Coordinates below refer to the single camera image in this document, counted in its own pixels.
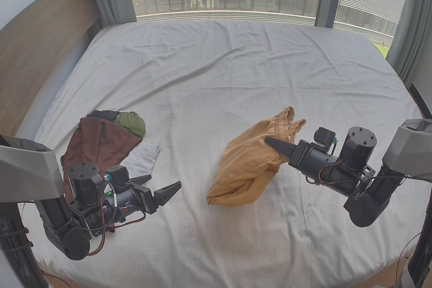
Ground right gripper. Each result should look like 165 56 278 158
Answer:
264 136 340 186

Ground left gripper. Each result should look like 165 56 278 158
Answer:
107 174 182 222

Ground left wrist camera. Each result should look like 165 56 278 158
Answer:
104 165 130 187

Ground green garment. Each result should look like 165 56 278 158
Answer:
114 111 146 139

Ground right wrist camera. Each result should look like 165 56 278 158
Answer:
314 127 336 150

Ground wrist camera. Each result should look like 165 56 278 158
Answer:
104 165 130 187
314 127 336 150

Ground pale grey garment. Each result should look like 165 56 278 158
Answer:
126 141 161 179

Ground tan shorts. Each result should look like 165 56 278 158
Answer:
206 107 307 208

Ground dark grey garment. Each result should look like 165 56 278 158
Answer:
87 109 119 122

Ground brown garment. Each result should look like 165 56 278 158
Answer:
62 117 143 179

